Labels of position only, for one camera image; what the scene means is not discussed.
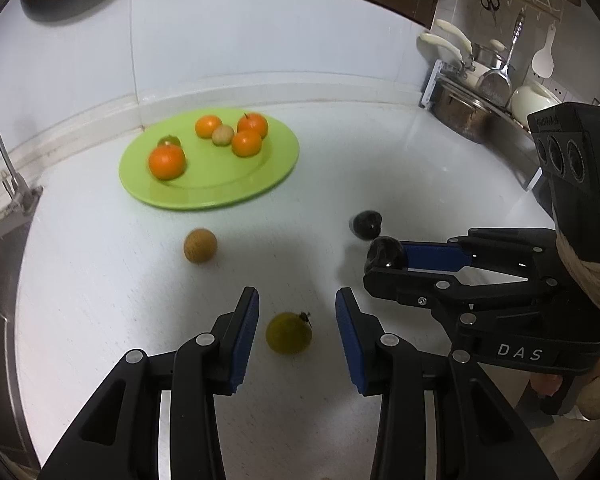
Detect green small fruit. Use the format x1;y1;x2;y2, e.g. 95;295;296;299
157;136;182;148

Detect green plate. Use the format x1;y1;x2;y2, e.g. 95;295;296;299
119;107;300;210

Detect yellow green fruit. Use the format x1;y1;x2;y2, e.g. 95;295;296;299
265;312;313;356

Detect black plum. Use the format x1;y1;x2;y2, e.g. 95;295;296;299
350;210;382;240
364;236;408;273

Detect person right hand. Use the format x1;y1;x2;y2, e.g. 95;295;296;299
530;373;562;396

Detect brown round fruit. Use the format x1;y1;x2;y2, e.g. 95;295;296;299
183;228;218;263

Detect white ceramic jug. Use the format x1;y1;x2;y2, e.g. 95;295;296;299
508;81;560;129

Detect steel dish rack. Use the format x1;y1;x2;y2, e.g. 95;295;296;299
420;60;542;191

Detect steel pot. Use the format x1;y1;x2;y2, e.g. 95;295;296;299
431;76;494;144

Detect pale brown longan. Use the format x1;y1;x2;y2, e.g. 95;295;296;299
211;125;235;146

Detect black scissors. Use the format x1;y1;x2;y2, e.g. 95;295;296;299
480;0;501;25

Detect thin chrome faucet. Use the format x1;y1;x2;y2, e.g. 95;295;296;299
0;131;43;214

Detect white handled knife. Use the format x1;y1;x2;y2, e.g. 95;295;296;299
434;18;474;56
418;32;474;68

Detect orange mandarin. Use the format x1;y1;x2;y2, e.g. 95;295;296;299
194;115;223;139
148;144;186;180
230;130;262;158
236;112;268;139

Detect white rice paddle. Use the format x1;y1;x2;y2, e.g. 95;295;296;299
531;24;556;79

